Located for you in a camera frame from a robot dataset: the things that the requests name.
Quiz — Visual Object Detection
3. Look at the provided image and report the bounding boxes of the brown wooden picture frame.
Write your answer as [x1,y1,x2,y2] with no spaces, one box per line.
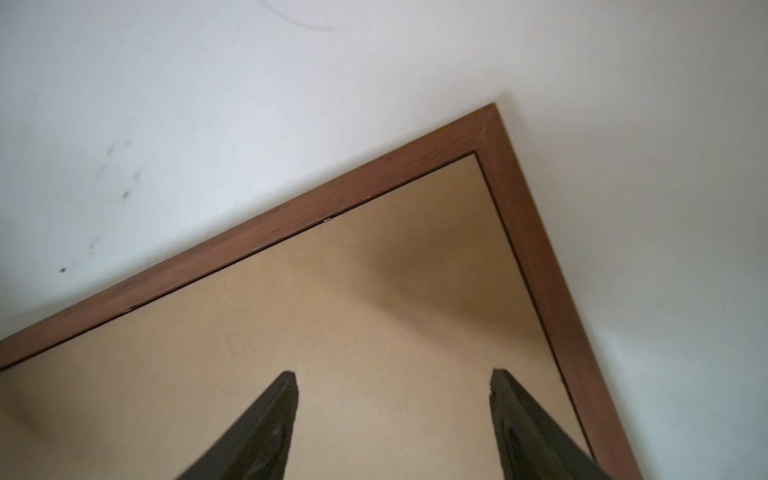
[1,104,641,479]

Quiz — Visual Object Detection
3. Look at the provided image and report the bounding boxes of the brown cardboard backing board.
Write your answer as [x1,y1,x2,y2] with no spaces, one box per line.
[1,156,586,479]

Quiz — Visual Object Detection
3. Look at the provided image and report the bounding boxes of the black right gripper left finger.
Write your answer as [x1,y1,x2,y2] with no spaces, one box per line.
[180,371,299,479]

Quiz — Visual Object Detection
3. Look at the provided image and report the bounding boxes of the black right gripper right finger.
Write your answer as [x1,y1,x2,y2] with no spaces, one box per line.
[489,368,610,480]

